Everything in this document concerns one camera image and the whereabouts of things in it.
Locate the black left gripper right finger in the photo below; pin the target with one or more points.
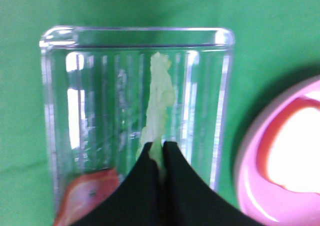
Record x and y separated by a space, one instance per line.
189 201

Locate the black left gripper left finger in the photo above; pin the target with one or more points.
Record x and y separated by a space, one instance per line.
134 202

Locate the bacon strip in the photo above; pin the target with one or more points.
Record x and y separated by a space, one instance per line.
84 194

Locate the green lettuce leaf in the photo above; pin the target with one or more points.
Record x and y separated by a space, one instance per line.
161 96

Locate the toast bread slice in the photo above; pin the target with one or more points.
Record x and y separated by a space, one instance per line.
288 154

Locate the pink round plate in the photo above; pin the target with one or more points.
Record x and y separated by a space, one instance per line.
267 203

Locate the left clear plastic tray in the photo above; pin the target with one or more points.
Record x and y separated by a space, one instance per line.
96 84

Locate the green tablecloth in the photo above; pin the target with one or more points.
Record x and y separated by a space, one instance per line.
277 44

